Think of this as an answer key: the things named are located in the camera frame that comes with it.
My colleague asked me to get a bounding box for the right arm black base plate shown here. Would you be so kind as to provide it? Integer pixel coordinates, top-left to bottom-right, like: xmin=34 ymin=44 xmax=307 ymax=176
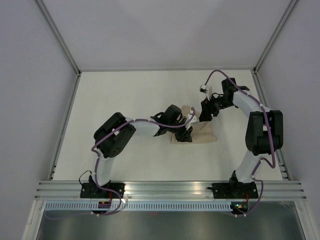
xmin=207 ymin=182 xmax=259 ymax=199

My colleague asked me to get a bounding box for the beige cloth napkin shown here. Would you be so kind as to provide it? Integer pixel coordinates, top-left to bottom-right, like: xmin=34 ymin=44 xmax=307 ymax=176
xmin=170 ymin=105 xmax=217 ymax=144

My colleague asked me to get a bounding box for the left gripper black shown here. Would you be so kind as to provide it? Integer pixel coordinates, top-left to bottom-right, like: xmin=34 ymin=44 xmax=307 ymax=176
xmin=168 ymin=118 xmax=193 ymax=144

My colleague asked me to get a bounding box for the white slotted cable duct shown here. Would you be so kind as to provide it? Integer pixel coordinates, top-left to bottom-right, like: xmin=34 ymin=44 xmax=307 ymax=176
xmin=45 ymin=200 xmax=232 ymax=212

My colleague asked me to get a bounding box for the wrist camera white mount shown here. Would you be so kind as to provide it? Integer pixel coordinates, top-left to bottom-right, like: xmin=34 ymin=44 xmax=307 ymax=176
xmin=199 ymin=84 xmax=213 ymax=100
xmin=186 ymin=109 xmax=199 ymax=129

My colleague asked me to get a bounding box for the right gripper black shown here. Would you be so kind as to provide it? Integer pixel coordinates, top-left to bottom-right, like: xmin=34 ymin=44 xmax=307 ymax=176
xmin=198 ymin=94 xmax=234 ymax=123

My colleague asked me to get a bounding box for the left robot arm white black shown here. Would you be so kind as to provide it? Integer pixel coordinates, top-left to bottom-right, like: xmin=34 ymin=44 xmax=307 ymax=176
xmin=80 ymin=104 xmax=197 ymax=199

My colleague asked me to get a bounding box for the aluminium frame post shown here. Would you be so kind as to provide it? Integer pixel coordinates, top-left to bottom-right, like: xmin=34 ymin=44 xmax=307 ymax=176
xmin=252 ymin=0 xmax=300 ymax=75
xmin=34 ymin=0 xmax=81 ymax=76

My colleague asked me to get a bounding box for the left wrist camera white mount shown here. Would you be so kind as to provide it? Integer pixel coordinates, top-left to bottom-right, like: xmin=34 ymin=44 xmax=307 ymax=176
xmin=186 ymin=109 xmax=199 ymax=129

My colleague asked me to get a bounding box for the aluminium mounting rail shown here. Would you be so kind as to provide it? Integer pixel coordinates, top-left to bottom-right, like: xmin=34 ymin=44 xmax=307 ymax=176
xmin=34 ymin=180 xmax=307 ymax=201

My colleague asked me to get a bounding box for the right aluminium frame post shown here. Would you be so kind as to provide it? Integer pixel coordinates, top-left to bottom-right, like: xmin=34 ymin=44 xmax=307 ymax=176
xmin=252 ymin=0 xmax=300 ymax=75

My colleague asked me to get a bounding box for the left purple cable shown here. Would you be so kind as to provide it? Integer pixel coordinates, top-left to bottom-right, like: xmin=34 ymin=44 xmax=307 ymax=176
xmin=44 ymin=106 xmax=196 ymax=221

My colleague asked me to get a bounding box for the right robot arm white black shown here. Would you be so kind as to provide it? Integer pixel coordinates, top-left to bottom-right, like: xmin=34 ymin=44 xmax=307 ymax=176
xmin=199 ymin=78 xmax=284 ymax=199

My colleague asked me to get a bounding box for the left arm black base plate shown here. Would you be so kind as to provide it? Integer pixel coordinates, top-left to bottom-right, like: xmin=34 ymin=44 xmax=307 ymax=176
xmin=80 ymin=182 xmax=125 ymax=199

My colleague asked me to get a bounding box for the left aluminium frame post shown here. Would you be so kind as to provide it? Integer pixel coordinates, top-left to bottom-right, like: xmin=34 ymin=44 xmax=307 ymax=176
xmin=34 ymin=0 xmax=81 ymax=76

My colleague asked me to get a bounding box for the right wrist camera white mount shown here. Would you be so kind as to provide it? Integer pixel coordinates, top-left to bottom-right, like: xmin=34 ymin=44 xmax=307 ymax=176
xmin=199 ymin=84 xmax=213 ymax=100

